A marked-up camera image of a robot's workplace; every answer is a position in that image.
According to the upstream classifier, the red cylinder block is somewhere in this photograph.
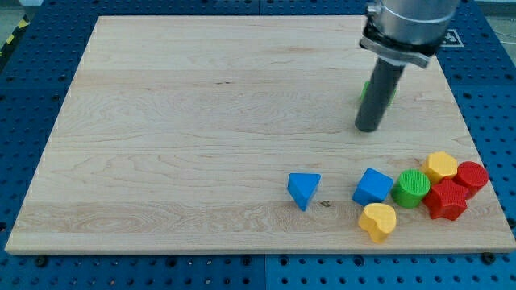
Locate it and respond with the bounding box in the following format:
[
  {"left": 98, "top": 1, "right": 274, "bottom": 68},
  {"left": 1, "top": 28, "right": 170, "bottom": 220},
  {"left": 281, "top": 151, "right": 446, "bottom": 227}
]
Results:
[{"left": 453, "top": 161, "right": 489, "bottom": 200}]

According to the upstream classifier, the yellow hexagon block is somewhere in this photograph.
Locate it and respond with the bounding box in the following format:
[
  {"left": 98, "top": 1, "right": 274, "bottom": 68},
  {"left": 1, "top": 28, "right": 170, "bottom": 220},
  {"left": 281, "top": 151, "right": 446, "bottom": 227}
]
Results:
[{"left": 420, "top": 151, "right": 458, "bottom": 184}]

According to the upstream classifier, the green star block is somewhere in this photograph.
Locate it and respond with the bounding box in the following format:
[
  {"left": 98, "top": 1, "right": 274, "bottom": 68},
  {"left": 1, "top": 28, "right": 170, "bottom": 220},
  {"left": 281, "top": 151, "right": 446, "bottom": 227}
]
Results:
[{"left": 360, "top": 81, "right": 397, "bottom": 106}]

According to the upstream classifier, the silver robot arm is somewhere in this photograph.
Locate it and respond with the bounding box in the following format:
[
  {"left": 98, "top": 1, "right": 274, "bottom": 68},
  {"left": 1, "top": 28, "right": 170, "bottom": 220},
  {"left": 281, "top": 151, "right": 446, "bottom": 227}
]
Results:
[{"left": 355, "top": 0, "right": 459, "bottom": 132}]

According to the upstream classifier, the blue triangle block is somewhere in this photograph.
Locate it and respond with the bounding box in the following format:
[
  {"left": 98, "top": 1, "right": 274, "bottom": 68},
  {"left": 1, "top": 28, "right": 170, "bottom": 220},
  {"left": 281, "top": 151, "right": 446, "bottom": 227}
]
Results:
[{"left": 287, "top": 172, "right": 321, "bottom": 211}]

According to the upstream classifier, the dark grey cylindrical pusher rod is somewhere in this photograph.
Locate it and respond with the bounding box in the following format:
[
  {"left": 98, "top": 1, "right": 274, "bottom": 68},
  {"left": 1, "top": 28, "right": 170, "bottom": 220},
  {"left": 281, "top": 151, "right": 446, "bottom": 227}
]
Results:
[{"left": 355, "top": 57, "right": 405, "bottom": 132}]

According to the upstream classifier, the blue cube block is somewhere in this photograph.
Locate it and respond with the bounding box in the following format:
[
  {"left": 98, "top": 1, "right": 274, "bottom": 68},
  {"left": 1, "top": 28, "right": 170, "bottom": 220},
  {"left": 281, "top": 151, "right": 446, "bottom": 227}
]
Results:
[{"left": 352, "top": 168, "right": 394, "bottom": 206}]

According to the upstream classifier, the green cylinder block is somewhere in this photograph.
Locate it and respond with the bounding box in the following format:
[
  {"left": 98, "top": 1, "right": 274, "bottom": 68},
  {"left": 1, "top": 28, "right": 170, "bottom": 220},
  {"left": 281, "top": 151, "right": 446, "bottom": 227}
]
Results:
[{"left": 391, "top": 169, "right": 431, "bottom": 209}]

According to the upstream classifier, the light wooden board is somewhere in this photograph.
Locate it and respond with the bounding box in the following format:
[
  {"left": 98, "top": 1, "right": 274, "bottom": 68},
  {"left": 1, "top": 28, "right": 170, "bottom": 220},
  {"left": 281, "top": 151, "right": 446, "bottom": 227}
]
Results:
[{"left": 6, "top": 16, "right": 515, "bottom": 255}]

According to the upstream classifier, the yellow heart block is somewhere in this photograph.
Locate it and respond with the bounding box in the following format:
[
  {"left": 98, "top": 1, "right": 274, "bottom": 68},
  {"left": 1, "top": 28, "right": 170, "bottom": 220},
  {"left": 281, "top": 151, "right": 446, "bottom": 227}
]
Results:
[{"left": 358, "top": 203, "right": 397, "bottom": 243}]

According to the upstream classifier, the red star block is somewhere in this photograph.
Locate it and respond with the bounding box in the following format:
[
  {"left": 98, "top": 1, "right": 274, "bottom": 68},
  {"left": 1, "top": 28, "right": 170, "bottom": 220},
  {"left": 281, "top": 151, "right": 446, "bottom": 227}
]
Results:
[{"left": 422, "top": 178, "right": 468, "bottom": 221}]

